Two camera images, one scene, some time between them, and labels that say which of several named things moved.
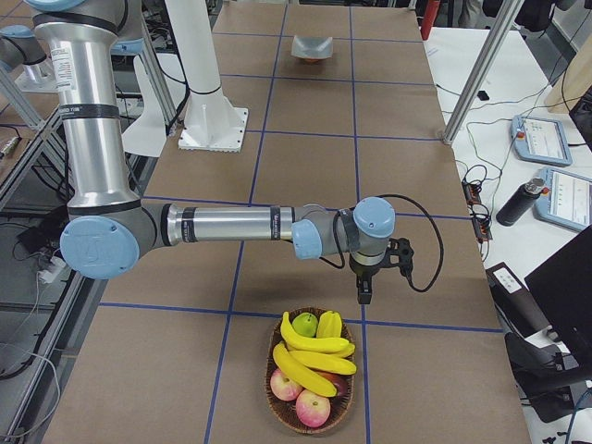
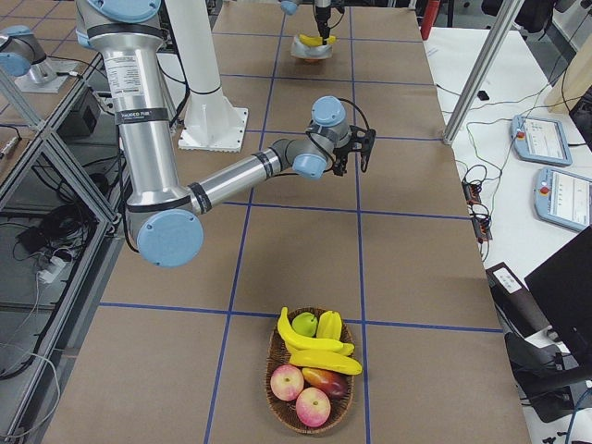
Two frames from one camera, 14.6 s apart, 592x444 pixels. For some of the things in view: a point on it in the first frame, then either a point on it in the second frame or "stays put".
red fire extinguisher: (430, 11) stays put
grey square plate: (312, 47) stays put
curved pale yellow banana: (296, 339) stays put
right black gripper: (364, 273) → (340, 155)
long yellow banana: (306, 378) → (312, 41)
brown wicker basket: (311, 369) stays put
